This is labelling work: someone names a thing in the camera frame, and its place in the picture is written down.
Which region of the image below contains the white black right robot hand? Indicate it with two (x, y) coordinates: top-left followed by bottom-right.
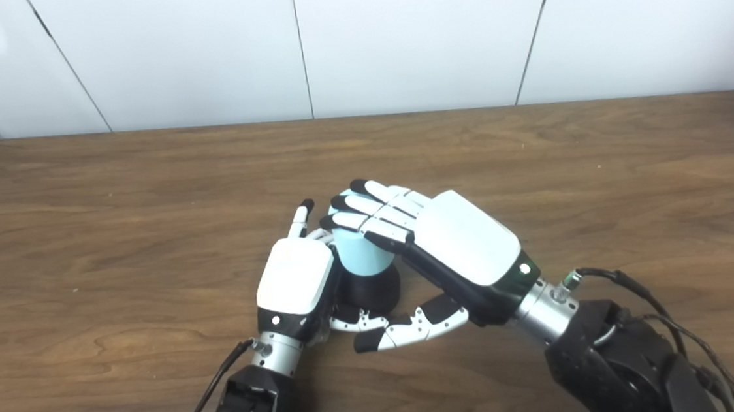
(316, 165), (547, 357)

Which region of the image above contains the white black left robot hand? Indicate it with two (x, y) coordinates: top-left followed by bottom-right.
(247, 193), (392, 346)

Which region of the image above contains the light blue cylinder cup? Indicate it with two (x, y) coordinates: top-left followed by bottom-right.
(327, 185), (398, 279)

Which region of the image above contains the black funnel-shaped nozzle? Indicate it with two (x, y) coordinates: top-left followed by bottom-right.
(333, 264), (404, 319)

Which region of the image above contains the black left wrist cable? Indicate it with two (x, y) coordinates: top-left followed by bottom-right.
(167, 336), (275, 412)

